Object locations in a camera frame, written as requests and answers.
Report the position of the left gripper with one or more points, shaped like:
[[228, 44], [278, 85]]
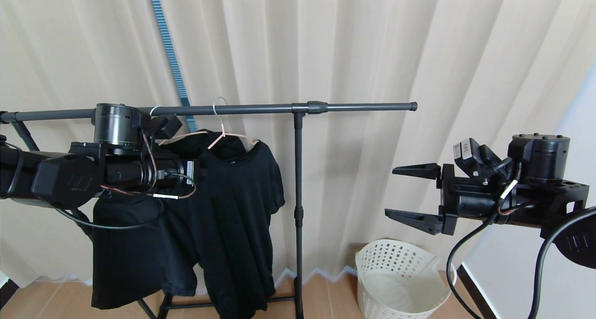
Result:
[[172, 174]]

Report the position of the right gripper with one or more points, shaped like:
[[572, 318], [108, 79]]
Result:
[[470, 200]]

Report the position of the pink clothes hanger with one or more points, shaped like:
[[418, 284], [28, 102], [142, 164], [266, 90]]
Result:
[[233, 135], [181, 136]]

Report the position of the black smooth garment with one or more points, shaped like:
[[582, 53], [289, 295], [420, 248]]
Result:
[[242, 216]]

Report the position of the black knit garment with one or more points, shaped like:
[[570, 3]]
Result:
[[125, 263]]

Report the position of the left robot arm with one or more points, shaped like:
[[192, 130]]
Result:
[[65, 179]]

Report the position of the white laundry basket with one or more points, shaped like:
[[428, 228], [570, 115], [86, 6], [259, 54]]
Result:
[[400, 286]]

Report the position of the black clothes rack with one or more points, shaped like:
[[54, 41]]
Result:
[[260, 108]]

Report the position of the beige curtain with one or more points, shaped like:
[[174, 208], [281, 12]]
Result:
[[372, 39], [70, 39]]

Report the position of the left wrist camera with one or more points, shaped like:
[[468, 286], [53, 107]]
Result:
[[167, 125]]

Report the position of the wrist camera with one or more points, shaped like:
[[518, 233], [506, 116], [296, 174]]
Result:
[[465, 151], [167, 125]]

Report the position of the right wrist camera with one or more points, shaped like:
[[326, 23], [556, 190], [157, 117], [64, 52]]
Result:
[[465, 151]]

